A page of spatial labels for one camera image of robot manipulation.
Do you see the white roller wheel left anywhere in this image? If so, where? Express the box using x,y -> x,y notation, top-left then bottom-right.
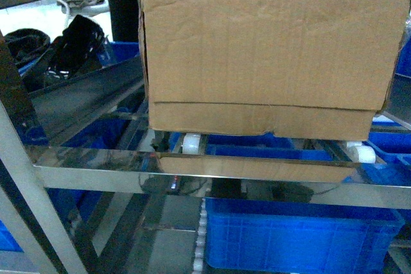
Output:
182,133 -> 201,155

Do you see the blue plastic crate lower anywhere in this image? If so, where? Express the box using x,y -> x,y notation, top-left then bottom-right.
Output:
205,198 -> 405,273

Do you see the white roller wheel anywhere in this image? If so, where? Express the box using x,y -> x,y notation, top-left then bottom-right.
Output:
182,133 -> 201,155
345,141 -> 376,164

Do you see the large cardboard box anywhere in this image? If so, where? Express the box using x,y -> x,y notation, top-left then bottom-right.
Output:
139,0 -> 410,141

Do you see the white roller wheel right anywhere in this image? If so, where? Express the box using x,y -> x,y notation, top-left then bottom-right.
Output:
345,141 -> 376,164

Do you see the stainless steel shelf frame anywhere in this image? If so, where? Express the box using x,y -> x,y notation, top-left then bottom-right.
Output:
0,0 -> 411,274

